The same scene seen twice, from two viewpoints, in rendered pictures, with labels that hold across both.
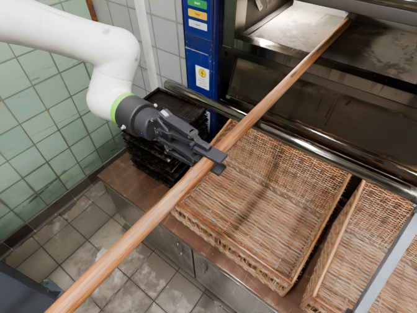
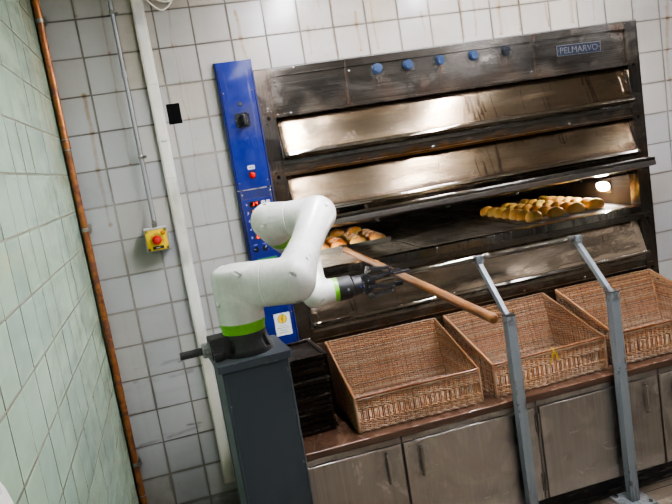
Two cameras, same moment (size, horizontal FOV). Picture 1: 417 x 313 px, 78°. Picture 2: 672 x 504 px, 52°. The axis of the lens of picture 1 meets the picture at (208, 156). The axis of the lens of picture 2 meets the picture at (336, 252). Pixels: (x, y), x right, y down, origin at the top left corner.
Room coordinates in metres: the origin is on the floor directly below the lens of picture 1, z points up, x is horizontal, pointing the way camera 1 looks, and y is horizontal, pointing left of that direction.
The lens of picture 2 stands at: (-1.18, 2.15, 1.72)
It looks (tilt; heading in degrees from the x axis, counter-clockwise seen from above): 8 degrees down; 311
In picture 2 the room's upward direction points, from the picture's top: 9 degrees counter-clockwise
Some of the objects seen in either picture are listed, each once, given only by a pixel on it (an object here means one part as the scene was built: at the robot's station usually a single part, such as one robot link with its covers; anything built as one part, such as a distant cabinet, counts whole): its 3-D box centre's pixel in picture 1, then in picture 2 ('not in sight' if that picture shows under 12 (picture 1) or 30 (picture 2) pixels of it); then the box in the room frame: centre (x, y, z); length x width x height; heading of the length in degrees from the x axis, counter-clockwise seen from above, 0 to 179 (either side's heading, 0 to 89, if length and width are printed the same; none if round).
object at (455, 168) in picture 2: not in sight; (471, 164); (0.45, -0.83, 1.54); 1.79 x 0.11 x 0.19; 54
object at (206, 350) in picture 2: not in sight; (226, 344); (0.31, 0.95, 1.23); 0.26 x 0.15 x 0.06; 58
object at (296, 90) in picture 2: not in sight; (456, 68); (0.47, -0.84, 1.99); 1.80 x 0.08 x 0.21; 54
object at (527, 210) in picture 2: not in sight; (539, 207); (0.46, -1.56, 1.21); 0.61 x 0.48 x 0.06; 144
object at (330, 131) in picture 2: not in sight; (464, 109); (0.45, -0.83, 1.80); 1.79 x 0.11 x 0.19; 54
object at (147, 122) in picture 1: (158, 128); (363, 284); (0.46, 0.12, 1.19); 0.09 x 0.07 x 0.08; 53
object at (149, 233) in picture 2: not in sight; (157, 239); (1.30, 0.41, 1.46); 0.10 x 0.07 x 0.10; 54
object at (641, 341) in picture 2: not in sight; (634, 313); (-0.12, -1.16, 0.72); 0.56 x 0.49 x 0.28; 53
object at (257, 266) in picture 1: (255, 194); (400, 370); (0.59, -0.19, 0.72); 0.56 x 0.49 x 0.28; 53
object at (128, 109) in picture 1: (138, 115); (344, 287); (0.51, 0.18, 1.19); 0.12 x 0.06 x 0.09; 143
